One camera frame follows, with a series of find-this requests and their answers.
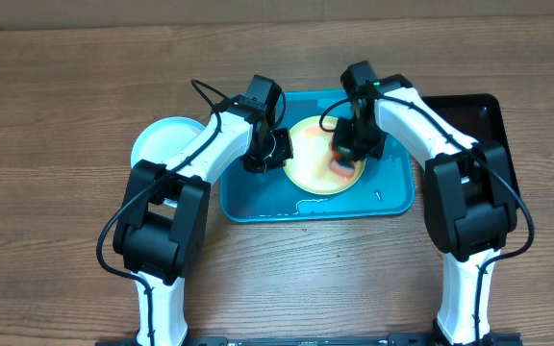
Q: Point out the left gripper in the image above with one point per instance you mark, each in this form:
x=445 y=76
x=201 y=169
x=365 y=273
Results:
x=285 y=151

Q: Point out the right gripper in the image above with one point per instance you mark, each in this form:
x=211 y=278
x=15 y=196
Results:
x=344 y=146

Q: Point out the red sponge with green scourer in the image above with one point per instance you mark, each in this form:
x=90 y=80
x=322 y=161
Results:
x=342 y=166

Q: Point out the yellow plate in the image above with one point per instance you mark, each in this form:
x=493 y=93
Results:
x=312 y=156

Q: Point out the light blue plate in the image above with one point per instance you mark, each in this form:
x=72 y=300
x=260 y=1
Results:
x=164 y=139

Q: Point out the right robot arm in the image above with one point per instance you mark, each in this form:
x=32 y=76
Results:
x=470 y=191

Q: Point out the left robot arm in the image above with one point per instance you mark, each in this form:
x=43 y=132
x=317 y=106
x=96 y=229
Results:
x=160 y=228

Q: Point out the black plastic tray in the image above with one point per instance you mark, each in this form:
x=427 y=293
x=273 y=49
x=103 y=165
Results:
x=476 y=115

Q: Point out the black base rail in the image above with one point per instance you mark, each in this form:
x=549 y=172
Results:
x=394 y=339

